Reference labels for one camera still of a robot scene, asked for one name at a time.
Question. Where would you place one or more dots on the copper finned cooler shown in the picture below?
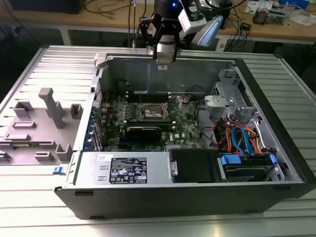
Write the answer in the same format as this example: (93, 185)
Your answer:
(260, 16)

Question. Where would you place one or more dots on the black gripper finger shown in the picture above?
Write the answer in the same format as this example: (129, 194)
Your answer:
(154, 51)
(175, 49)

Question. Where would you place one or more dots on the silver power supply unit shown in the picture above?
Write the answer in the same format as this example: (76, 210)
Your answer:
(93, 170)

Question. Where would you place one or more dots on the silver finned chipset heatsink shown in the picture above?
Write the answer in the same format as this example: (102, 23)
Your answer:
(171, 147)

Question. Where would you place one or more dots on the CPU socket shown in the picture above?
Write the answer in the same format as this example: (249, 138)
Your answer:
(148, 108)

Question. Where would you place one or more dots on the grey electronics box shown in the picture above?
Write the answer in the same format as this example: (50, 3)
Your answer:
(276, 17)

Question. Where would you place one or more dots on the black graphics card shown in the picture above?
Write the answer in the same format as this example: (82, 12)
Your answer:
(143, 134)

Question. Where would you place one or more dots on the small black box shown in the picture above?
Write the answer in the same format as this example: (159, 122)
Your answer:
(246, 26)

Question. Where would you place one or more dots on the white paper sheets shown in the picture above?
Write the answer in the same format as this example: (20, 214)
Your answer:
(302, 20)

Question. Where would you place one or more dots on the blue plastic case latch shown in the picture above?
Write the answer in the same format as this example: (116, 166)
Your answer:
(58, 170)

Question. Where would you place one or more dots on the wooden desk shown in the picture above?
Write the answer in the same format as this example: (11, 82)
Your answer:
(271, 33)

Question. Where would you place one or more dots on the round coin battery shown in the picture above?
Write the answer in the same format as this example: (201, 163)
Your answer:
(186, 99)

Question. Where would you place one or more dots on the silver CPU chip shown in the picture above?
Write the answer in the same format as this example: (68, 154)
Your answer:
(164, 60)

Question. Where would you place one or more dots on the green motherboard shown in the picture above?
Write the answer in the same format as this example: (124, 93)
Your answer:
(182, 123)

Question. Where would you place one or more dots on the hard disk blue carrier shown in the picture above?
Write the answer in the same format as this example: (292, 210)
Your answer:
(247, 170)

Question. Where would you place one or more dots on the black upright device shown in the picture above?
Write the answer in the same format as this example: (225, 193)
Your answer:
(227, 19)

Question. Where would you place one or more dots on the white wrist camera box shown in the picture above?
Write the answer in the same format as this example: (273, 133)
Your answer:
(192, 23)

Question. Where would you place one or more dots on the blue card retention clip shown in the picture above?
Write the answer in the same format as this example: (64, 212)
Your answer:
(90, 130)
(87, 143)
(91, 121)
(94, 111)

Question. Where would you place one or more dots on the silver metal drive cage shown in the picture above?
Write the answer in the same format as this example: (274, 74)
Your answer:
(222, 101)

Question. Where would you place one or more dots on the grey parts rack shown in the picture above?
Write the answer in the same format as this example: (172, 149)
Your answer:
(37, 138)

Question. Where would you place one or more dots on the black open PC case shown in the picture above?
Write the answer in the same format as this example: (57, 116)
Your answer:
(160, 205)

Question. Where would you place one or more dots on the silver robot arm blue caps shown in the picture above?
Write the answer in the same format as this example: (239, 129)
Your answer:
(165, 44)

